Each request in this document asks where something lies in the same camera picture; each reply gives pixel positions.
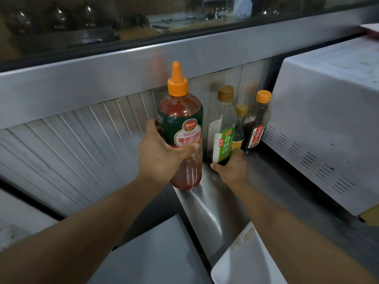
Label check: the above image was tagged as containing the dark bottle with red label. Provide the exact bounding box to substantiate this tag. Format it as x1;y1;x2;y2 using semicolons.
242;90;272;154

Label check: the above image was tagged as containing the small dark bottle gold cap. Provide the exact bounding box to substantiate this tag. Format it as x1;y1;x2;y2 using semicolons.
230;104;249;152

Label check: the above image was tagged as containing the white plastic cutting board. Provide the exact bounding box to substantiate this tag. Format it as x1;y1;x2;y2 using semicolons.
211;221;288;284

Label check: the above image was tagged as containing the person's left forearm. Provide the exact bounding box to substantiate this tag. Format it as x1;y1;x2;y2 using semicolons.
0;174;174;284

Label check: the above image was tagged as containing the person's left hand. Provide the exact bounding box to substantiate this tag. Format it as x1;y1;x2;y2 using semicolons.
138;119;200;187

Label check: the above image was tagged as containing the hanging steel pot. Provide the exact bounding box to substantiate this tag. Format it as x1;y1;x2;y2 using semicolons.
79;1;99;28
12;9;36;31
44;4;71;30

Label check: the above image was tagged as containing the person's right forearm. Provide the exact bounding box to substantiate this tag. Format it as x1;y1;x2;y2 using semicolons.
229;180;379;284

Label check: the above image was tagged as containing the person's right hand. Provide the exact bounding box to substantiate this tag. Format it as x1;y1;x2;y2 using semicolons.
210;149;249;187

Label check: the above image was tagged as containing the stainless steel ledge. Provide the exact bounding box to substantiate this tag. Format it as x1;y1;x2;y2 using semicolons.
0;5;379;130

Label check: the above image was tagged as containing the clear bottle with green label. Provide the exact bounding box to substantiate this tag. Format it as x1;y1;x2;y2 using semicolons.
206;85;237;166

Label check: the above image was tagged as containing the white microwave oven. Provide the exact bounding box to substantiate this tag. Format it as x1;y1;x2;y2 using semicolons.
261;35;379;217

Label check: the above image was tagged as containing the yellow box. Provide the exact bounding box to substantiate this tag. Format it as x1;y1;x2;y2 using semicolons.
358;203;379;227

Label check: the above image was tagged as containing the ketchup bottle with orange cap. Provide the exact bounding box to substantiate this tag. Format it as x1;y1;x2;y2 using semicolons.
157;61;204;191

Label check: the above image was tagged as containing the grey steel lid panel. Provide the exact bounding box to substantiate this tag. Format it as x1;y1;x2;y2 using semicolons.
88;214;213;284

